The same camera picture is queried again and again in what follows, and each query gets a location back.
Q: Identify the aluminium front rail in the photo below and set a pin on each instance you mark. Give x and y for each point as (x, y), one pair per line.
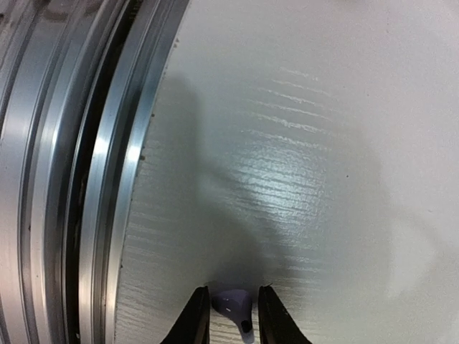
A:
(78, 85)

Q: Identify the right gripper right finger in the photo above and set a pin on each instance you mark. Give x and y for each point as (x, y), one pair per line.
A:
(276, 326)

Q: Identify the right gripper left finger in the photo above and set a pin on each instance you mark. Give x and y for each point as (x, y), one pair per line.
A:
(192, 325)

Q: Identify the purple earbud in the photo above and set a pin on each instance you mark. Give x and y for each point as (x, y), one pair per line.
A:
(236, 305)

